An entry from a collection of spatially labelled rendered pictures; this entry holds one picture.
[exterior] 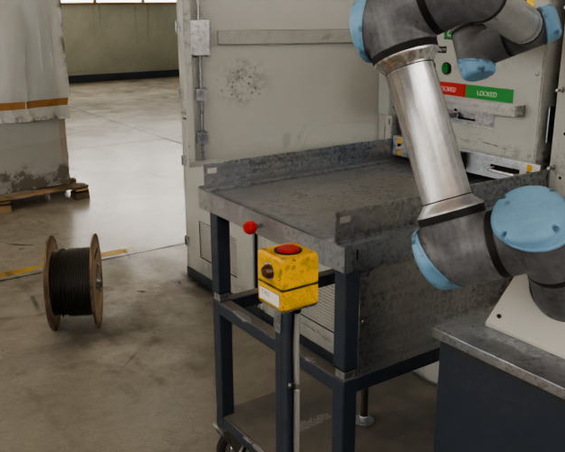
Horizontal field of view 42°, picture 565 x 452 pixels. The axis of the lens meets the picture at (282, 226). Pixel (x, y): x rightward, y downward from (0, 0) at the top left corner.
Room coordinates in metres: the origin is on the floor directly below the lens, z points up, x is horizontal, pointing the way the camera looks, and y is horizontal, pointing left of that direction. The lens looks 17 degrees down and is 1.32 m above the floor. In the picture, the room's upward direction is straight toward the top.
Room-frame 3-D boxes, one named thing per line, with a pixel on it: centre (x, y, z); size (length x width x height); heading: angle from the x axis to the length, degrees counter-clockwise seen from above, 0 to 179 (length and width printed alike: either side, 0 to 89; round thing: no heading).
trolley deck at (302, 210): (1.85, -0.23, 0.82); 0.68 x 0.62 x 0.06; 125
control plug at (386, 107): (2.17, -0.33, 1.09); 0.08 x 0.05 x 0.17; 125
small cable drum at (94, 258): (2.87, 0.87, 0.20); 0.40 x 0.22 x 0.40; 9
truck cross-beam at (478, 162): (2.04, -0.51, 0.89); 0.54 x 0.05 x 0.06; 35
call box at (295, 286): (1.23, -0.01, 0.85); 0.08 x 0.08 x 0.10; 35
